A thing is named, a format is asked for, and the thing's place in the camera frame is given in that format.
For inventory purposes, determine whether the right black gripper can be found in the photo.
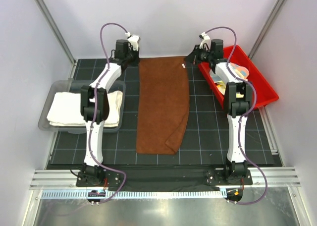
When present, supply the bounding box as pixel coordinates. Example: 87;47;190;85
184;45;213;65

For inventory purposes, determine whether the brown towel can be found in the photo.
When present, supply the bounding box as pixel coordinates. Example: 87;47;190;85
136;56;190;155

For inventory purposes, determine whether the large white towel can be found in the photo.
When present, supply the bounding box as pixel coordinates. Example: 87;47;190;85
47;91;123;127

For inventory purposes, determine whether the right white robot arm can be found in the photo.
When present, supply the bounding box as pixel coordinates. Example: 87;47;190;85
185;39;253;184

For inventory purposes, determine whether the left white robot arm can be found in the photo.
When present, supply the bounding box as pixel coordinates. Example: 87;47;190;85
77;35;140;186

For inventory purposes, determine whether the patterned white cloth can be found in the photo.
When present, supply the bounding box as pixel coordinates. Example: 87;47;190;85
209;62;250;96

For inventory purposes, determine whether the clear plastic tray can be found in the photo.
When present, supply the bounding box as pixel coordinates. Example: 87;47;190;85
38;79;126;134

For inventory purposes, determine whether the red plastic bin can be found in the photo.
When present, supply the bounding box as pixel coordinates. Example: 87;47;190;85
198;45;279;109

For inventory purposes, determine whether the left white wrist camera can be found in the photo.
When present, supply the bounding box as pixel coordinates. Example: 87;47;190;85
125;32;140;51

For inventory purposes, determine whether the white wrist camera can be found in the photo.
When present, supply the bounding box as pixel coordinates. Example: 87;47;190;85
125;32;140;51
199;32;211;50

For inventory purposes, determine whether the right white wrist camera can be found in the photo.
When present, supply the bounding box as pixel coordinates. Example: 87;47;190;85
199;32;211;50

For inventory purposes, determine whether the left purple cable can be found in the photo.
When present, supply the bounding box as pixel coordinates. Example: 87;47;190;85
88;22;132;217

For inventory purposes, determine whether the purple cable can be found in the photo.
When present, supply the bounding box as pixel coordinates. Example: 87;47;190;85
88;22;132;217
205;26;269;206

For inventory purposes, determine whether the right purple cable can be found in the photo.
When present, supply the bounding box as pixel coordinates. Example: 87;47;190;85
205;26;269;206

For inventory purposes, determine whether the left aluminium frame post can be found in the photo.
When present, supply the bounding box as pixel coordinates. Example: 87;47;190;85
35;0;76;65

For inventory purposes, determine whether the aluminium frame post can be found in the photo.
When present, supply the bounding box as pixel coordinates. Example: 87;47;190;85
248;0;287;59
35;0;76;65

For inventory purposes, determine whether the right aluminium frame post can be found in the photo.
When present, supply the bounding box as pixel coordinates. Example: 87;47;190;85
248;0;287;59

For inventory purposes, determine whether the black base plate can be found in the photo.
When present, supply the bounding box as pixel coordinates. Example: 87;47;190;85
76;165;253;192

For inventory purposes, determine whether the slotted metal rail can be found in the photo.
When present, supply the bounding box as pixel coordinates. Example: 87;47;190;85
41;189;227;200

